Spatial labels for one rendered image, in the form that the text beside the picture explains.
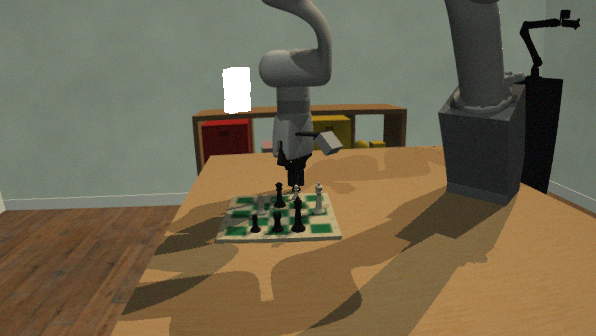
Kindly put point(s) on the white chess king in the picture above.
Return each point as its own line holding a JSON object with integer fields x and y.
{"x": 318, "y": 210}

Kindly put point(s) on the green and white chessboard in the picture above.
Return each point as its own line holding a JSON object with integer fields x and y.
{"x": 237, "y": 221}

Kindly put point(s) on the white pawn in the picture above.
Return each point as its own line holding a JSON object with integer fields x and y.
{"x": 296, "y": 192}

